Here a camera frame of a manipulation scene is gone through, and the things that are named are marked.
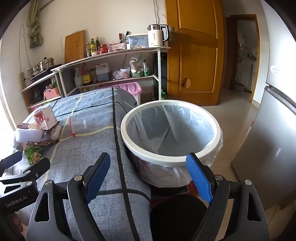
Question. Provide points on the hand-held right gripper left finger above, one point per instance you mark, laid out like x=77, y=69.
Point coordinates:
x=97, y=179

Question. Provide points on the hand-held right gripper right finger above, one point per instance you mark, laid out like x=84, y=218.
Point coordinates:
x=198, y=178

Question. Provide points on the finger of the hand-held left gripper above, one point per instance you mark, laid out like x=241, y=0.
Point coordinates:
x=11, y=161
x=38, y=166

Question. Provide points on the green snack packet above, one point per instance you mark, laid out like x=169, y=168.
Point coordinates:
x=32, y=155

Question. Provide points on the dark brown glossy wrapper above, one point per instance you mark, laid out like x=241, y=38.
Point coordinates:
x=42, y=143

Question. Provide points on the beige paper bag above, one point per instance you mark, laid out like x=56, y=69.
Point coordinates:
x=25, y=137

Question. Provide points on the purple white carton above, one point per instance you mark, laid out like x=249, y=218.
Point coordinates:
x=45, y=118

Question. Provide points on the white bin with plastic liner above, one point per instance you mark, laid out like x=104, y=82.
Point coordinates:
x=143, y=153

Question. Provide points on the clear plastic cup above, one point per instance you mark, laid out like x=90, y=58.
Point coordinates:
x=77, y=125

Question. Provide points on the person's left hand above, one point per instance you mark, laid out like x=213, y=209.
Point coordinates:
x=15, y=222

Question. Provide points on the blue plaid blanket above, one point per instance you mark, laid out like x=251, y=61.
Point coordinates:
x=97, y=134

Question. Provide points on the pink cardboard box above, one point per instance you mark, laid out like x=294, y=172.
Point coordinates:
x=35, y=107

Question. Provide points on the green cardboard box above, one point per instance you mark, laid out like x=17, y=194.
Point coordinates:
x=52, y=102

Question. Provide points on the black small cooker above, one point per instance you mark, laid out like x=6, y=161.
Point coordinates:
x=36, y=94

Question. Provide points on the pink woven basket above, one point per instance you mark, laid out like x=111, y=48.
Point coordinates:
x=52, y=93

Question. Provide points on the silver refrigerator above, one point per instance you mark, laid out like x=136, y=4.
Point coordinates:
x=266, y=143

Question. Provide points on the white power strip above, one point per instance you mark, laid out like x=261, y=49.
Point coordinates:
x=22, y=81

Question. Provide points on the small white shelf rack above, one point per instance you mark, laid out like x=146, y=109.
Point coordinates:
x=37, y=82

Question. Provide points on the green plastic bottle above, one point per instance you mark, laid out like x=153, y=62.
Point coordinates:
x=163, y=95

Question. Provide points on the black induction cooker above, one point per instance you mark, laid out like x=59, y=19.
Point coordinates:
x=41, y=75

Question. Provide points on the white plastic bottle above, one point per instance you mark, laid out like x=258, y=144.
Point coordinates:
x=78, y=80

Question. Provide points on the round wooden door knob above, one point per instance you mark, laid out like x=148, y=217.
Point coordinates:
x=186, y=83

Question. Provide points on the oil bottle yellow label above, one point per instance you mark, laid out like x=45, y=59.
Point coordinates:
x=86, y=76

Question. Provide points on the steel steamer pot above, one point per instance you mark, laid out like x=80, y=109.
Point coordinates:
x=46, y=63

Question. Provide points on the dark jar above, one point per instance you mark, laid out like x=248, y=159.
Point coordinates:
x=93, y=76

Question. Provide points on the clear jerrycan dark liquid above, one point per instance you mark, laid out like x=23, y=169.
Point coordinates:
x=103, y=73

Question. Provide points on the clear plastic bag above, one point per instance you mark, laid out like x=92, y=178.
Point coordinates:
x=118, y=75

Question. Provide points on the white plastic tub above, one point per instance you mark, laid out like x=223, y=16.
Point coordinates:
x=126, y=71

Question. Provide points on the green bowl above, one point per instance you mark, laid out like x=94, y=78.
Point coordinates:
x=137, y=74

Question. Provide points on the green white packet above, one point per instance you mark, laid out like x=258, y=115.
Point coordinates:
x=146, y=68

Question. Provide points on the stuffed plastic bag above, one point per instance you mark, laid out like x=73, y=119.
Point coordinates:
x=136, y=63

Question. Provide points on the wooden cutting board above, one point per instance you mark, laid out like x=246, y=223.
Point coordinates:
x=74, y=46

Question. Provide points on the small sauce bottle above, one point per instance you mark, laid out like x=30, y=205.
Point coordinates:
x=87, y=50

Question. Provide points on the wooden door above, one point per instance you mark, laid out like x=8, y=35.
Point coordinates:
x=194, y=51

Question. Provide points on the large white shelf rack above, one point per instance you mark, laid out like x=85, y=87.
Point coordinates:
x=115, y=51

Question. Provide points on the red jar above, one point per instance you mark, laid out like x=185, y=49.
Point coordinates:
x=104, y=49

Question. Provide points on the green bottle yellow label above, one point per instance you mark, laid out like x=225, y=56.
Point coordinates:
x=93, y=47

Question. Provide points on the glass jar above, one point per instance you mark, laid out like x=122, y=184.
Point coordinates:
x=111, y=48

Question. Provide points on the hanging green cloth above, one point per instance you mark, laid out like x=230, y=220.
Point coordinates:
x=34, y=30

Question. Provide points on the pink knife holder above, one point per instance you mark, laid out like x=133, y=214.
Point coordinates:
x=119, y=47

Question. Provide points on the dark sauce bottle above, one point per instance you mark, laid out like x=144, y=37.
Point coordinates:
x=97, y=45

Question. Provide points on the clear storage box white lid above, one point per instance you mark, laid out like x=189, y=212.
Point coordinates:
x=137, y=41

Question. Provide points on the white electric kettle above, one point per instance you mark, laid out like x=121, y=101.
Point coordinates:
x=156, y=37

